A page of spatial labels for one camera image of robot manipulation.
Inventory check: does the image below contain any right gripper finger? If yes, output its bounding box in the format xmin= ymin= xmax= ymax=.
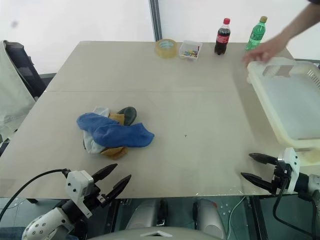
xmin=240 ymin=171 xmax=276 ymax=195
xmin=248 ymin=152 xmax=279 ymax=166

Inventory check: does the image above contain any white plastic basket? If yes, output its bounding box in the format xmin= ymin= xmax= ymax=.
xmin=246 ymin=56 xmax=320 ymax=167

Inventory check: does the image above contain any clear box of coloured pins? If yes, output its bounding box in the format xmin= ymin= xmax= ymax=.
xmin=178 ymin=40 xmax=204 ymax=61

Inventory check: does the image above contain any silver rounded robot leg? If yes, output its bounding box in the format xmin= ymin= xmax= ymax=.
xmin=124 ymin=199 xmax=161 ymax=234
xmin=198 ymin=198 xmax=226 ymax=239

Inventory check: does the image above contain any grey robot torso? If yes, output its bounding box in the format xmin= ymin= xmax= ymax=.
xmin=86 ymin=225 xmax=227 ymax=240

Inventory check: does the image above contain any tan cloth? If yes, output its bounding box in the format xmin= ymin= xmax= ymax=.
xmin=108 ymin=112 xmax=126 ymax=125
xmin=100 ymin=146 xmax=129 ymax=161

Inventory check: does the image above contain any grey window frame post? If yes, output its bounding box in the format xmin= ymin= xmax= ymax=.
xmin=148 ymin=0 xmax=164 ymax=42

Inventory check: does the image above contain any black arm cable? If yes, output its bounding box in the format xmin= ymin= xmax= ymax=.
xmin=272 ymin=184 xmax=320 ymax=238
xmin=0 ymin=168 xmax=72 ymax=221

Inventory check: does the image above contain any beige cloth on chair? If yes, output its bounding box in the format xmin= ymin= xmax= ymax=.
xmin=0 ymin=39 xmax=36 ymax=142

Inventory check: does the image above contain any person's bare hand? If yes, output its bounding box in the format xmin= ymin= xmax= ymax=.
xmin=241 ymin=40 xmax=280 ymax=65

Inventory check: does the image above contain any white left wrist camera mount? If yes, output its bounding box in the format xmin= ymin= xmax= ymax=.
xmin=65 ymin=170 xmax=95 ymax=219

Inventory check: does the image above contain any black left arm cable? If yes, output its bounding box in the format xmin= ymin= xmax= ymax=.
xmin=0 ymin=168 xmax=72 ymax=221

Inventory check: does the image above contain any light blue cloth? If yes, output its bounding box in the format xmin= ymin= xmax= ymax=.
xmin=82 ymin=130 xmax=105 ymax=155
xmin=92 ymin=106 xmax=111 ymax=119

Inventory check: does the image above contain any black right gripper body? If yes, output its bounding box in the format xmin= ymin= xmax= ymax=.
xmin=271 ymin=159 xmax=293 ymax=196

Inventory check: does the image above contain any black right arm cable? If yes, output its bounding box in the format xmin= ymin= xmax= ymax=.
xmin=272 ymin=184 xmax=320 ymax=238

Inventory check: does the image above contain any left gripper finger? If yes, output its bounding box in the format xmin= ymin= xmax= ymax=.
xmin=90 ymin=163 xmax=119 ymax=185
xmin=104 ymin=174 xmax=133 ymax=202

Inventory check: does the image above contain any green plastic soda bottle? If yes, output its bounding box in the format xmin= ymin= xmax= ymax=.
xmin=244 ymin=15 xmax=269 ymax=52

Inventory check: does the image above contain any clear packing tape roll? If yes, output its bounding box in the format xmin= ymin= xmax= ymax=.
xmin=155 ymin=38 xmax=178 ymax=60

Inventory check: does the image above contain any black office chair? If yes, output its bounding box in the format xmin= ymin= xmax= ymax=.
xmin=4 ymin=40 xmax=49 ymax=99

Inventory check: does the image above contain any thin white cable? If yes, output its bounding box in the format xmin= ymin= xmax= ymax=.
xmin=224 ymin=195 xmax=247 ymax=240

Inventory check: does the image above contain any cola bottle with red cap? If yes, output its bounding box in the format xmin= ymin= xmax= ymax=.
xmin=213 ymin=17 xmax=232 ymax=56

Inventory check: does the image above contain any blue sock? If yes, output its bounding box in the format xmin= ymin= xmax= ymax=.
xmin=91 ymin=122 xmax=155 ymax=149
xmin=76 ymin=112 xmax=121 ymax=136

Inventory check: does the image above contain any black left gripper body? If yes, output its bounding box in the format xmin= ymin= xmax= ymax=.
xmin=83 ymin=183 xmax=111 ymax=211

